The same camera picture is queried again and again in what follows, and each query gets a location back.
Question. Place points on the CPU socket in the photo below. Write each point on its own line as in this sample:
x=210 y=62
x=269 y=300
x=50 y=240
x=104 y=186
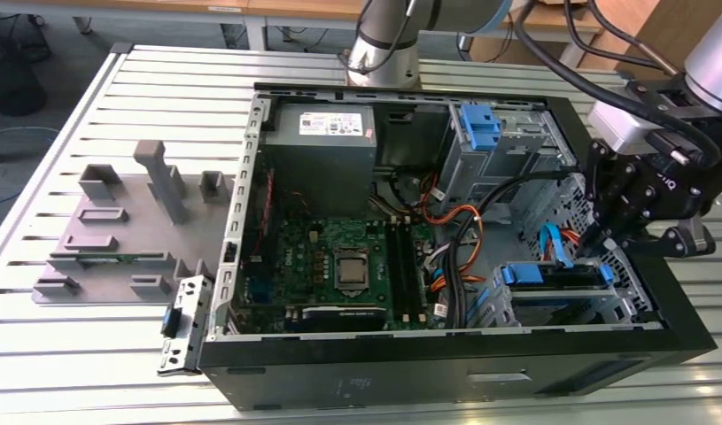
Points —
x=352 y=290

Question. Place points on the black graphics card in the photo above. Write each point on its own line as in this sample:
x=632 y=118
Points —
x=344 y=319

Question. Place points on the green RAM stick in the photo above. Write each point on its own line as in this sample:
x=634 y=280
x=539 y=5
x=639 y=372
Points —
x=110 y=257

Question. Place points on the grey power supply unit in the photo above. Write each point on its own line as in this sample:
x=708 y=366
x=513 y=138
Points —
x=320 y=172

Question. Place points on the silver CPU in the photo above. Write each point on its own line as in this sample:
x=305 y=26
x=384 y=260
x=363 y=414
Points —
x=353 y=271

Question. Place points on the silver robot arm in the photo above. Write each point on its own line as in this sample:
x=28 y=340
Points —
x=385 y=62

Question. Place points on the green motherboard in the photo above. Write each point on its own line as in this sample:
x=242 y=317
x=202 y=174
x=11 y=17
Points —
x=303 y=248

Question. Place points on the metal slot bracket blue latch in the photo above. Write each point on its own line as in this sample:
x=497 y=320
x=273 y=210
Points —
x=189 y=319

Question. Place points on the grey metal drive cage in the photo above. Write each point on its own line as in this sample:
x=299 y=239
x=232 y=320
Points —
x=515 y=172

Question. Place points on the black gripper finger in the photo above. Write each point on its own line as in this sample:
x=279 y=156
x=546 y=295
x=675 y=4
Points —
x=603 y=186
x=686 y=241

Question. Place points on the blue plastic drive latch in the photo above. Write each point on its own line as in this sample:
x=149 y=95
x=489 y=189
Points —
x=481 y=128

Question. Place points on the grey parts rack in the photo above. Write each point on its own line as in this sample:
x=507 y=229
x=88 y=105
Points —
x=148 y=230

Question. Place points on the wooden desk white frame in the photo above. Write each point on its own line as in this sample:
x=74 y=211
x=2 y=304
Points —
x=160 y=6
x=544 y=20

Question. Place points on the brown wooden cabinet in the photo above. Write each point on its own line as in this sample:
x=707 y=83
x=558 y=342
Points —
x=678 y=17

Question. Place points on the black RAM slot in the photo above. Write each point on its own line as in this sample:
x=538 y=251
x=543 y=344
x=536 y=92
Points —
x=400 y=270
x=416 y=270

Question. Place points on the black PC case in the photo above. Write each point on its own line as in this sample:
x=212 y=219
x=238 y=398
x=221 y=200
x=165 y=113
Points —
x=396 y=376

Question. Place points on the metal disk bay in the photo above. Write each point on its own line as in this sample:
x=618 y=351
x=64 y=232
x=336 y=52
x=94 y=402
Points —
x=574 y=292

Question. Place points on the hard disk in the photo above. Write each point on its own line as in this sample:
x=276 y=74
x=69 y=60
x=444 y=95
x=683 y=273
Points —
x=523 y=274

